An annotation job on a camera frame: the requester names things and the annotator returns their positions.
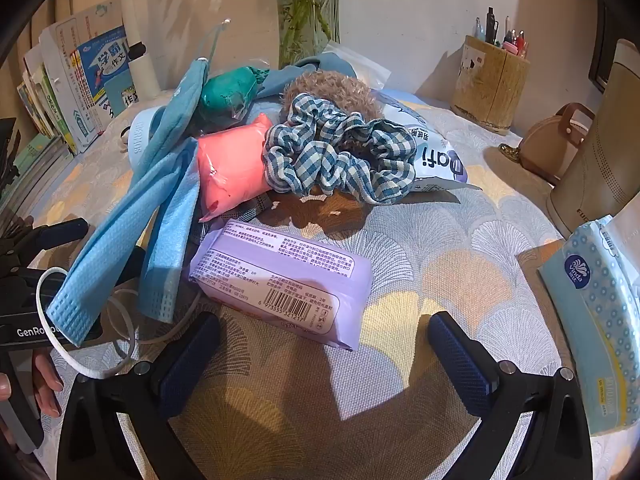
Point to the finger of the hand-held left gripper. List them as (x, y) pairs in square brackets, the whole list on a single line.
[(125, 266), (52, 234)]

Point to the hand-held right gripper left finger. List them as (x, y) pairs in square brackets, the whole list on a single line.
[(187, 366)]

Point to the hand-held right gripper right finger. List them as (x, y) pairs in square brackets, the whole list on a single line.
[(457, 360)]

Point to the blue face mask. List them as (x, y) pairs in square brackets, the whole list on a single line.
[(115, 240), (167, 260)]

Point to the pink clay bag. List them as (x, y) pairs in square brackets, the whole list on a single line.
[(230, 170)]

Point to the person's left hand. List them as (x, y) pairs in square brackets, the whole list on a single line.
[(47, 385)]

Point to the printed tablecloth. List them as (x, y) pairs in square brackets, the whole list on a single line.
[(450, 270)]

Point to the purple wipes packet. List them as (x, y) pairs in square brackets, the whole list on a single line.
[(280, 280)]

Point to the pale blue tissue pack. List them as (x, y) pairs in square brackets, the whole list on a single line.
[(595, 320)]

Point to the row of books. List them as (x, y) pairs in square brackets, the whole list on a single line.
[(85, 75)]

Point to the blue fleece headband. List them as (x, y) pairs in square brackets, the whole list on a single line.
[(182, 97)]

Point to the white desk lamp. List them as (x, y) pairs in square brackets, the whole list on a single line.
[(142, 70)]

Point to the green clay bag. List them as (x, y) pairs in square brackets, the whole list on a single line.
[(225, 92)]

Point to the white tissue packet purple print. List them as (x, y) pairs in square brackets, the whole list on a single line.
[(437, 160)]

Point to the gold metal ornament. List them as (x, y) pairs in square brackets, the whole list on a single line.
[(510, 152)]

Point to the blue plaid scrunchie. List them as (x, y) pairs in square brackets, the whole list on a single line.
[(310, 155)]

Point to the tan handbag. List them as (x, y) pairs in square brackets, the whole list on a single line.
[(545, 150)]

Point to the beige appliance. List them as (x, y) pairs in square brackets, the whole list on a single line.
[(605, 150)]

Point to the brown fuzzy scrunchie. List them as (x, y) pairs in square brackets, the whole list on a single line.
[(330, 90)]

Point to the wooden pen holder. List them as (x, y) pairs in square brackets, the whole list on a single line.
[(492, 85)]

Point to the clear zip bag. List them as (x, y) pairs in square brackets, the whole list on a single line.
[(360, 65)]

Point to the glass vase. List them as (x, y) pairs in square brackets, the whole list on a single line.
[(307, 15)]

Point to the bunch of pens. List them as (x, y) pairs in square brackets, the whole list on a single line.
[(500, 32)]

